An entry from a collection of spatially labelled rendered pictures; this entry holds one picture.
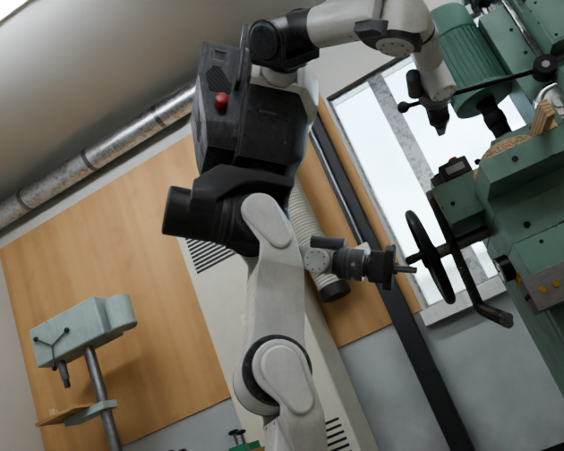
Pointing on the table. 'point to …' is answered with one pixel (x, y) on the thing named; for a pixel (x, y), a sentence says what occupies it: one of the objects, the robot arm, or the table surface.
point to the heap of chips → (504, 145)
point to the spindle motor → (468, 59)
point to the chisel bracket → (513, 133)
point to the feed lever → (545, 67)
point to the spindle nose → (493, 117)
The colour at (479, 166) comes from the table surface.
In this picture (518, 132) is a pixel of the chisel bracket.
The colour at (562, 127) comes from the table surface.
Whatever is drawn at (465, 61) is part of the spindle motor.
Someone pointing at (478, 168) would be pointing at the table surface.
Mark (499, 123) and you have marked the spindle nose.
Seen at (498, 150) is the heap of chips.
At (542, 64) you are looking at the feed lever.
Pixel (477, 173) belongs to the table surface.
